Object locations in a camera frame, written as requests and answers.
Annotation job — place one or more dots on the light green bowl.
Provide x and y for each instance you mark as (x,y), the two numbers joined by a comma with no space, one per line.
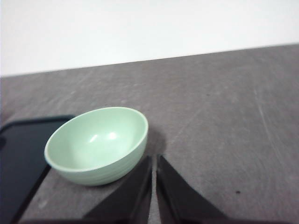
(97,146)

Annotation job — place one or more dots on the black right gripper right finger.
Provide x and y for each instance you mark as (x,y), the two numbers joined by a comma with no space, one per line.
(178,202)

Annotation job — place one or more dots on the dark teal rectangular tray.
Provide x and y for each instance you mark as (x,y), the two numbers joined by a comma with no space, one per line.
(23,163)

